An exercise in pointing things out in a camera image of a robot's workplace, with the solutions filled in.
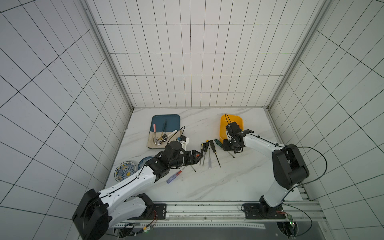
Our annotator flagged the blue yellow patterned plate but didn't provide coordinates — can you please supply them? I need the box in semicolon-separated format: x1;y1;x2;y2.
114;161;137;182

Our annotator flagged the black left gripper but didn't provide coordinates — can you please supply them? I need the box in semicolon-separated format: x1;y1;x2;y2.
169;150;203;168

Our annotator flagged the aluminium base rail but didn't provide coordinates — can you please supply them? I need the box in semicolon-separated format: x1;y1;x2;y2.
99;195;326;230

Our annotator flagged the medium orange grey screwdriver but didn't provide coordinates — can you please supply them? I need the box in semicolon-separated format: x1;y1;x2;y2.
191;150;204;172

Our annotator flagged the white handled utensil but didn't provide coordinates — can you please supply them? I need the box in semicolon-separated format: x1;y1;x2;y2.
158;130;178;146

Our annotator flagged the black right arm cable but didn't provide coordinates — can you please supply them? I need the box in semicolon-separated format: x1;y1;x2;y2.
281;146;328;211

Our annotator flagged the small clear handled screwdriver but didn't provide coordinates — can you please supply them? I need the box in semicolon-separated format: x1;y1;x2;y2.
208;148;212;170

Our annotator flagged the purple clear handled screwdriver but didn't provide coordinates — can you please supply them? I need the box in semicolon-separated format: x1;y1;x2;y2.
166;168;184;184

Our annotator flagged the green handled gold fork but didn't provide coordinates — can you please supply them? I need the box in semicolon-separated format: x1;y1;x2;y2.
159;122;167;142

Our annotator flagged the pink handled spoon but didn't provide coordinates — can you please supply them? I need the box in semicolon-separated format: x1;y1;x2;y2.
153;124;159;146

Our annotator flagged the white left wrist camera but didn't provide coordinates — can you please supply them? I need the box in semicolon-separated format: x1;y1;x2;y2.
177;135;190;150

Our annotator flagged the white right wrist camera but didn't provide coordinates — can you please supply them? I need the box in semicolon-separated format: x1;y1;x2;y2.
226;122;242;137

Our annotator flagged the black slim utensil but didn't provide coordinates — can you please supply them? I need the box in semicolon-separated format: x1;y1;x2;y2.
163;119;168;135

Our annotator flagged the black screwdriver yellow cap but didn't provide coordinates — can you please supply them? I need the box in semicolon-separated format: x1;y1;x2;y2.
203;140;210;165

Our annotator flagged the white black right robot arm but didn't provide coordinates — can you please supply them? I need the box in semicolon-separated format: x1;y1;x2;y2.
223;122;310;219

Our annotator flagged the beige linen cloth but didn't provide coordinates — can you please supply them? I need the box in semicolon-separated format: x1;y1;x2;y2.
147;130;181;149

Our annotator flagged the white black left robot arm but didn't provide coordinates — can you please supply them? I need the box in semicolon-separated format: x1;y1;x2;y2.
72;141;203;240

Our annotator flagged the teal plastic tray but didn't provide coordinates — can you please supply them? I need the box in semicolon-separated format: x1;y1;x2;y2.
150;114;181;133

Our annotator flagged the black yellow dotted screwdriver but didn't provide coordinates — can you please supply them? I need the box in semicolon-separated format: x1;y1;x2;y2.
209;140;221;167

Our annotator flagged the black yellow phillips screwdriver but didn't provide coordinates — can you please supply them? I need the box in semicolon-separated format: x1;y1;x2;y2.
199;142;205;165

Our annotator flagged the green black screwdriver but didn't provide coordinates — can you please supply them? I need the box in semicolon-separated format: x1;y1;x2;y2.
214;139;234;158

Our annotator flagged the yellow plastic storage box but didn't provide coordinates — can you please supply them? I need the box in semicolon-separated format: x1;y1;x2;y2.
219;115;244;143

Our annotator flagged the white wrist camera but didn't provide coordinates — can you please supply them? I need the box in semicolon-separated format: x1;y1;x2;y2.
226;122;242;137
177;135;190;150

